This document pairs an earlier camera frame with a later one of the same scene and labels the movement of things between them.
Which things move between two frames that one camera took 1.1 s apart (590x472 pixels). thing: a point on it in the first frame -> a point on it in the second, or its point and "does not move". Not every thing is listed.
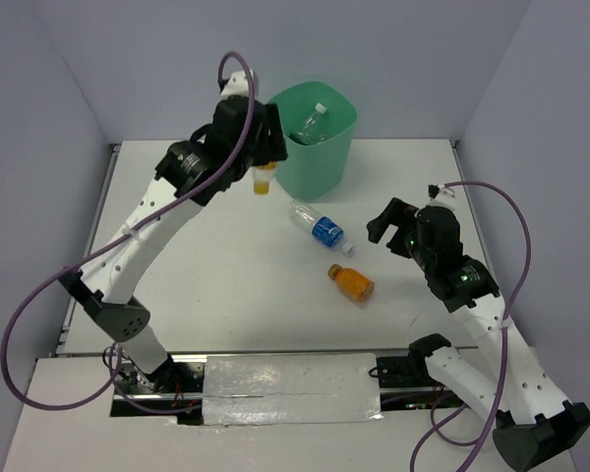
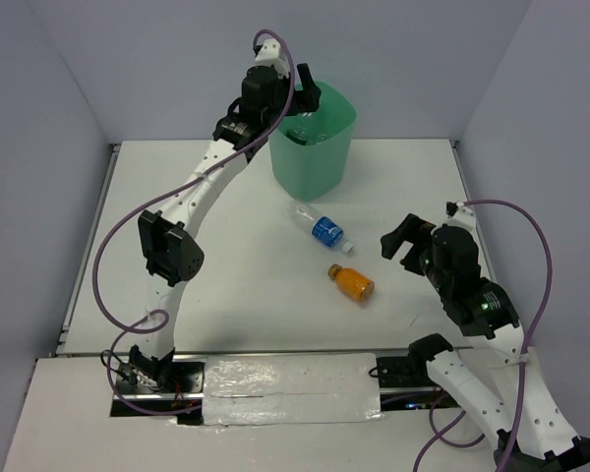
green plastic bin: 314,171 does not move
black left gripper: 276,144 -> 309,100
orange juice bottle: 353,284 does not move
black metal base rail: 404,384 does not move
